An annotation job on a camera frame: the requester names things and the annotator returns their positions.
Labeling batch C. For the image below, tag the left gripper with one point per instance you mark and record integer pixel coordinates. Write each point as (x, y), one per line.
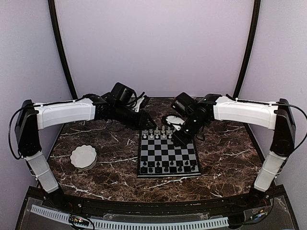
(142, 122)

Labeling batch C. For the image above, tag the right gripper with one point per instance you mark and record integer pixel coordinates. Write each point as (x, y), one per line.
(181, 140)

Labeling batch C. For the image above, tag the black white chessboard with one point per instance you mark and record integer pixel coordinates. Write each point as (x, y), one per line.
(161, 158)

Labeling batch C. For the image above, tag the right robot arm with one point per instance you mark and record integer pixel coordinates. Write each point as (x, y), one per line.
(276, 117)

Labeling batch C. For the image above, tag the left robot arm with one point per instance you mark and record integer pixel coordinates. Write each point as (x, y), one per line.
(26, 122)

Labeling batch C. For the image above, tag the white scalloped bowl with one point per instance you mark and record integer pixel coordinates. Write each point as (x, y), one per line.
(84, 157)

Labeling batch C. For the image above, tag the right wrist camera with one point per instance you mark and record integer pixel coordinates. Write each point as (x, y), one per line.
(184, 104)

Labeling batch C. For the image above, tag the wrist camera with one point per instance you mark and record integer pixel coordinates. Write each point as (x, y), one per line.
(184, 104)
(122, 93)

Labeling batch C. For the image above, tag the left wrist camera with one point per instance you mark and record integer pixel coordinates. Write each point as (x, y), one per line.
(122, 93)

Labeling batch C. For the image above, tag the black front rail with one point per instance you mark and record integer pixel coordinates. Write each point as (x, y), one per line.
(97, 207)

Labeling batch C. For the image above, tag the left black frame post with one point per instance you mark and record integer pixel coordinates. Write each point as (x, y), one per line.
(60, 48)

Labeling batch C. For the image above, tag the black frame post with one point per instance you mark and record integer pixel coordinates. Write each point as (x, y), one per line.
(60, 48)
(249, 46)

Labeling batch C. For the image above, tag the white perforated cable tray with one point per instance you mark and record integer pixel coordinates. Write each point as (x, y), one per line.
(129, 222)

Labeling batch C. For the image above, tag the right black frame post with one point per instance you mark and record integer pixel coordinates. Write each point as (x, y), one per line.
(249, 46)

